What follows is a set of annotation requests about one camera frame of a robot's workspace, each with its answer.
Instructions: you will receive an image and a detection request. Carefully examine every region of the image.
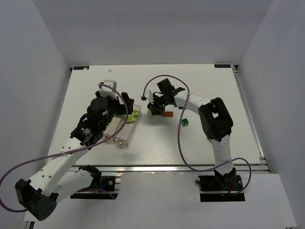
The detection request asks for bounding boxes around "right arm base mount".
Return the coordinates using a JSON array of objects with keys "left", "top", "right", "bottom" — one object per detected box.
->
[{"left": 195, "top": 175, "right": 245, "bottom": 202}]

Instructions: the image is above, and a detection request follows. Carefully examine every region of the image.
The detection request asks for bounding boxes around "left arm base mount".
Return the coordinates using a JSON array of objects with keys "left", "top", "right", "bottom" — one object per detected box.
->
[{"left": 70, "top": 174, "right": 121, "bottom": 200}]

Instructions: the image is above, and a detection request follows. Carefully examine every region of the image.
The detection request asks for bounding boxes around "clear plastic container right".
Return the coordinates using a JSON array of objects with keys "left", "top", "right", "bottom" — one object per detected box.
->
[{"left": 114, "top": 104, "right": 142, "bottom": 146}]

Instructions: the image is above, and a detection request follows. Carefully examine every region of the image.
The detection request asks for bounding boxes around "blue label right corner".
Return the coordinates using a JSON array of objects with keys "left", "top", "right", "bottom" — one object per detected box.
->
[{"left": 214, "top": 64, "right": 231, "bottom": 68}]

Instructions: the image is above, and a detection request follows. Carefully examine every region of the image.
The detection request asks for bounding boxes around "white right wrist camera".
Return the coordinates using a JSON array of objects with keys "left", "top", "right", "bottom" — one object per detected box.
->
[{"left": 140, "top": 90, "right": 154, "bottom": 103}]

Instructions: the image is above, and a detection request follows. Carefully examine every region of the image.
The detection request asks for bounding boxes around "clear plastic container left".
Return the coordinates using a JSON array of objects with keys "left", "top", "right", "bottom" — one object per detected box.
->
[{"left": 103, "top": 115, "right": 125, "bottom": 138}]

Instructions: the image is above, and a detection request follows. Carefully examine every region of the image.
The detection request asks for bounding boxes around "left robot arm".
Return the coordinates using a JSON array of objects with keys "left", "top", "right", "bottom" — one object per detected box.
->
[{"left": 15, "top": 91, "right": 134, "bottom": 221}]

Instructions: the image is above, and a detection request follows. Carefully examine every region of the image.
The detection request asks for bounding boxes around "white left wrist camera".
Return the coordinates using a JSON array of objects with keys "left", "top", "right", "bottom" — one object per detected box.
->
[{"left": 98, "top": 80, "right": 117, "bottom": 100}]

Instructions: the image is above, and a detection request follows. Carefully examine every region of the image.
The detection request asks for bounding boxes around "dark green square lego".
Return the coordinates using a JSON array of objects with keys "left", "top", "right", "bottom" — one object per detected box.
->
[{"left": 182, "top": 118, "right": 189, "bottom": 126}]

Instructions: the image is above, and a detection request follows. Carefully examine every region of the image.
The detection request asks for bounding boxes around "aluminium table frame rail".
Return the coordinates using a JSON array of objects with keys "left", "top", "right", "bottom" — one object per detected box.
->
[{"left": 232, "top": 65, "right": 271, "bottom": 173}]

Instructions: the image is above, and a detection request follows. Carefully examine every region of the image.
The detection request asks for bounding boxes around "clear plastic container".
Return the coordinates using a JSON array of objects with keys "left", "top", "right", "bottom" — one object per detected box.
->
[
  {"left": 103, "top": 115, "right": 125, "bottom": 138},
  {"left": 114, "top": 104, "right": 142, "bottom": 146}
]

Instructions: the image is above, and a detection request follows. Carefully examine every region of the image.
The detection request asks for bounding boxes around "blue label left corner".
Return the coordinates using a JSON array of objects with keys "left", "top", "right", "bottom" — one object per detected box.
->
[{"left": 73, "top": 66, "right": 90, "bottom": 70}]

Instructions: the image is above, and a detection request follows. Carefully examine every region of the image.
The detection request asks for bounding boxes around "orange flat lego plate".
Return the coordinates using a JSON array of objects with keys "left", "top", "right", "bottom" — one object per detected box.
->
[{"left": 162, "top": 111, "right": 173, "bottom": 117}]

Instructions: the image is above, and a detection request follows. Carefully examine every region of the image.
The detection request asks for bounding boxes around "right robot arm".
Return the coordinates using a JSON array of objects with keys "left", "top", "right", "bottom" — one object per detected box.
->
[{"left": 141, "top": 78, "right": 236, "bottom": 188}]

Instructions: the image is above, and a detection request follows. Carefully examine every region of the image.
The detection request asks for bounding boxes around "blue label corner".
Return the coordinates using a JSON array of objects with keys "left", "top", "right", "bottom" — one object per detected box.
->
[
  {"left": 73, "top": 66, "right": 90, "bottom": 70},
  {"left": 214, "top": 64, "right": 231, "bottom": 68}
]

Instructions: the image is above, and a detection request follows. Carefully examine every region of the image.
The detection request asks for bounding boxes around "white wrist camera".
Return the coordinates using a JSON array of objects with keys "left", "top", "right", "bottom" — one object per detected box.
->
[
  {"left": 140, "top": 90, "right": 154, "bottom": 103},
  {"left": 98, "top": 80, "right": 117, "bottom": 100}
]

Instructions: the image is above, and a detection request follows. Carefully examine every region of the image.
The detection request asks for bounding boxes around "lime green square lego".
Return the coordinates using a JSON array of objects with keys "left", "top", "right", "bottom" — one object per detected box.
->
[{"left": 132, "top": 110, "right": 139, "bottom": 117}]

